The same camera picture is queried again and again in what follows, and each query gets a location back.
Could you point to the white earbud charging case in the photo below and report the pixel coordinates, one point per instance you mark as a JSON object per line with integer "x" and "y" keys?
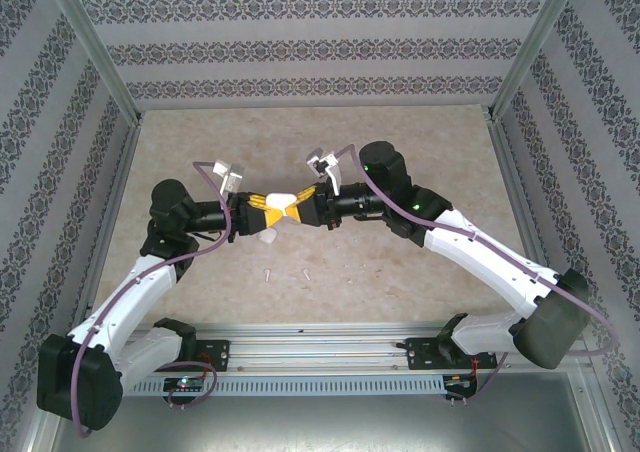
{"x": 280, "y": 201}

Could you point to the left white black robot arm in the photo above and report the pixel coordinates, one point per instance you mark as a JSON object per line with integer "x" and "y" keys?
{"x": 135, "y": 287}

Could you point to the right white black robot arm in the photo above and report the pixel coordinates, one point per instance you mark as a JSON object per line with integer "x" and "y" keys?
{"x": 480, "y": 252}

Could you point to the black electronic device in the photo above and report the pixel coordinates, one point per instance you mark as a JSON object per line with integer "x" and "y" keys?
{"x": 310, "y": 344}

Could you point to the small controller circuit board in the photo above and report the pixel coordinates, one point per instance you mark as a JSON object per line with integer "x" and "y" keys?
{"x": 460, "y": 380}
{"x": 184, "y": 384}

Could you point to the grey sheet metal tray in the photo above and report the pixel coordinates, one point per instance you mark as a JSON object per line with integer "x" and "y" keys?
{"x": 320, "y": 424}

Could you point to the aluminium side frame bar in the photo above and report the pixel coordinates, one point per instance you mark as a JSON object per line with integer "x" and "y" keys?
{"x": 107, "y": 222}
{"x": 517, "y": 182}

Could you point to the aluminium frame post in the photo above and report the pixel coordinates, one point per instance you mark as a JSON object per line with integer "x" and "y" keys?
{"x": 537, "y": 47}
{"x": 92, "y": 47}

